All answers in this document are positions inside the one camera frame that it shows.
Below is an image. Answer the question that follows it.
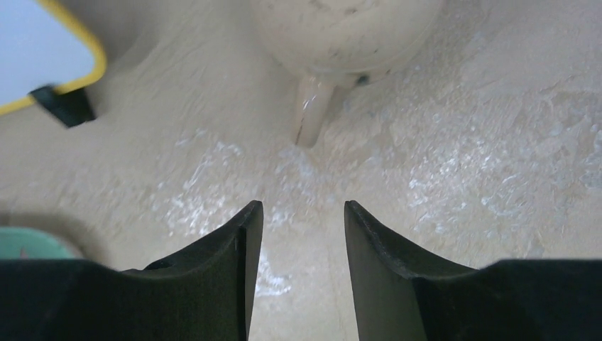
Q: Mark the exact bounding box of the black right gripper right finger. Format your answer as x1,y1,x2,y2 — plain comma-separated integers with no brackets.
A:
344,201,601,340

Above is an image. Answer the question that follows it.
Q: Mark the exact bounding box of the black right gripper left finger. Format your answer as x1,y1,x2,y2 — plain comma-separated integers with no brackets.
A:
1,200,263,340

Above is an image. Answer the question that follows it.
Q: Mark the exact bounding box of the beige mug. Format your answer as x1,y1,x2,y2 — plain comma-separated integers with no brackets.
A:
250,0,444,148

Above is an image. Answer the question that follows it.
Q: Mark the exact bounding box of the green floral tray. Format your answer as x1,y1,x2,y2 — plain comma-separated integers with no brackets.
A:
1,227,82,260

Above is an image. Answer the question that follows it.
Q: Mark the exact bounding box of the yellow framed whiteboard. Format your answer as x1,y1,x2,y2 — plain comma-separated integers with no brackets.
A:
1,1,107,127

